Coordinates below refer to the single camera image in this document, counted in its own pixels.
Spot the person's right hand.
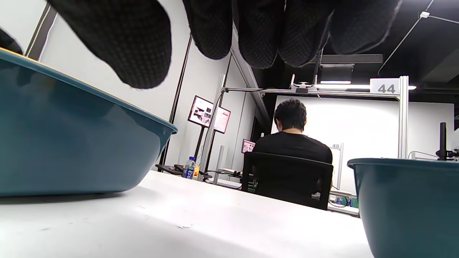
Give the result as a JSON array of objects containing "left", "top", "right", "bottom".
[{"left": 0, "top": 0, "right": 403, "bottom": 89}]

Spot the large teal basin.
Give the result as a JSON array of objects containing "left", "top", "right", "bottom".
[{"left": 0, "top": 48, "right": 178, "bottom": 197}]

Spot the small teal basin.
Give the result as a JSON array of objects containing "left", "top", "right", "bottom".
[{"left": 347, "top": 158, "right": 459, "bottom": 258}]

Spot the black monitor stand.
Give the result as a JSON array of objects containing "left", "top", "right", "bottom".
[
  {"left": 193, "top": 125, "right": 205, "bottom": 162},
  {"left": 204, "top": 130, "right": 217, "bottom": 172}
]

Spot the blue label water bottle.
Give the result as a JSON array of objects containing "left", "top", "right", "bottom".
[{"left": 182, "top": 156, "right": 197, "bottom": 179}]

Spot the black office chair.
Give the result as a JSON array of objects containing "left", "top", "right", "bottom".
[{"left": 241, "top": 152, "right": 334, "bottom": 211}]

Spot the ceiling light strip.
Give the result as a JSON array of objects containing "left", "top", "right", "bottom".
[{"left": 316, "top": 81, "right": 417, "bottom": 91}]

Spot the white numbered sign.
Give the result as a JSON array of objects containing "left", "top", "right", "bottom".
[{"left": 370, "top": 78, "right": 400, "bottom": 95}]

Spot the black clamp stand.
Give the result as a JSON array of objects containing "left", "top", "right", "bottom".
[{"left": 436, "top": 122, "right": 459, "bottom": 161}]

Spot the aluminium frame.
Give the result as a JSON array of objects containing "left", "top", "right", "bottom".
[{"left": 199, "top": 73, "right": 410, "bottom": 174}]

